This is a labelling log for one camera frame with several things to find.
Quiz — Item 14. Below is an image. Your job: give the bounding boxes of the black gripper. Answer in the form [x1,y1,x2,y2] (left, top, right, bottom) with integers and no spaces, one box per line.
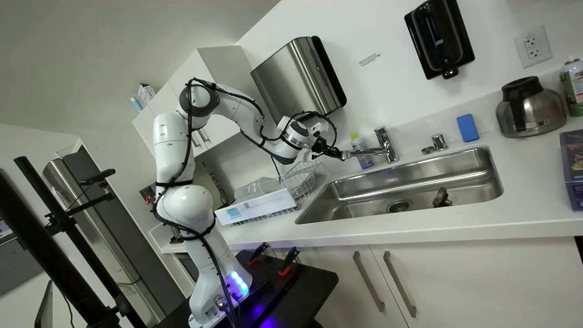
[309,137,342,161]

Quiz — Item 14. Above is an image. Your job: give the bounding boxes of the chrome faucet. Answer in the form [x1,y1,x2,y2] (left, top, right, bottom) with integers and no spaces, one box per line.
[342,128,396,162]

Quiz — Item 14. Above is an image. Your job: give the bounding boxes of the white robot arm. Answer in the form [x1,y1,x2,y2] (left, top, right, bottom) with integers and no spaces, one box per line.
[152,77,343,328]

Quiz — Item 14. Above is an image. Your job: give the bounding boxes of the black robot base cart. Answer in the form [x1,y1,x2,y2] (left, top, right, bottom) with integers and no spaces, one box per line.
[212,250,338,328]

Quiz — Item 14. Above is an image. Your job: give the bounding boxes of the stainless paper towel dispenser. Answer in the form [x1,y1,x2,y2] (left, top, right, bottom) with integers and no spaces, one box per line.
[251,37,347,121]

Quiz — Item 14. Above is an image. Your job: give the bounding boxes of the white dish drying rack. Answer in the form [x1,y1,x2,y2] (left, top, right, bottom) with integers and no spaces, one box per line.
[214,164,320,226]

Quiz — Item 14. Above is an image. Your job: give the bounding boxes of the chrome side tap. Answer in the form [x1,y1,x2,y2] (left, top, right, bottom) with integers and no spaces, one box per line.
[420,133,447,155]

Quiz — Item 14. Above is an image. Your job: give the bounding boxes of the black sink drain object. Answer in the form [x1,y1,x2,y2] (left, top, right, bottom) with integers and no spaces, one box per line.
[431,188,451,208]

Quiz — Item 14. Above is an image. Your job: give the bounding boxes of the blue sponge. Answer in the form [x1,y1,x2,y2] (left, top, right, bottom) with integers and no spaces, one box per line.
[456,113,478,142]

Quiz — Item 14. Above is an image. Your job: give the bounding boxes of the stainless steel sink basin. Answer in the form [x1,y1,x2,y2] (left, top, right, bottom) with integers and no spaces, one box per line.
[296,148,502,224]

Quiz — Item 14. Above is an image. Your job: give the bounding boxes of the black soap dispenser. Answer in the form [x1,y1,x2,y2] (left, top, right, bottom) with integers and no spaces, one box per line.
[404,0,475,79]

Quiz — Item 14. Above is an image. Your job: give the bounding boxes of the steel coffee carafe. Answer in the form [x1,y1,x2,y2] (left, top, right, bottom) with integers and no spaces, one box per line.
[495,77,566,139]

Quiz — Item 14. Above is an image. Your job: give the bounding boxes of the bottles on cabinet top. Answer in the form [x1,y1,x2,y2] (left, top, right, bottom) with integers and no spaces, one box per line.
[129,84,154,113]

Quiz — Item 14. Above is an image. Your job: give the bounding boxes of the stainless steel refrigerator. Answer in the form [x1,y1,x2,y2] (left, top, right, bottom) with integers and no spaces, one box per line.
[41,146,183,321]

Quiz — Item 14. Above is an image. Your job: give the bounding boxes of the blue box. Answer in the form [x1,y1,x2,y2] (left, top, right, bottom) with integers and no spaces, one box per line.
[558,130,583,212]

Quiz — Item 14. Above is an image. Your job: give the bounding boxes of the green bottle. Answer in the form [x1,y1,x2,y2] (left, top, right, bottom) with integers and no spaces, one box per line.
[558,59,583,117]

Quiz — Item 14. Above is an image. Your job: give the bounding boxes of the right cabinet door handle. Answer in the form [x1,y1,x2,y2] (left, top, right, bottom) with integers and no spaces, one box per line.
[382,252,416,317]

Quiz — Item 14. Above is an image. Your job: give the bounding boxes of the cabinet door handle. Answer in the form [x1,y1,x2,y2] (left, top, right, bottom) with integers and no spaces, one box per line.
[382,252,416,317]
[351,252,385,314]

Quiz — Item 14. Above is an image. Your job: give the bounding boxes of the left cabinet door handle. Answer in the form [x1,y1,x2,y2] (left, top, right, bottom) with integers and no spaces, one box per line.
[351,252,385,314]

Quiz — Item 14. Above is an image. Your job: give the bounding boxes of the white wall outlet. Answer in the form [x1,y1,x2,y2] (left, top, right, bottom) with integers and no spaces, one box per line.
[513,26,551,68]

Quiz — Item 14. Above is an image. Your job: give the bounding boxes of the black camera stand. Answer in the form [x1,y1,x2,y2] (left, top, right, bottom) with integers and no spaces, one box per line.
[0,157,147,328]

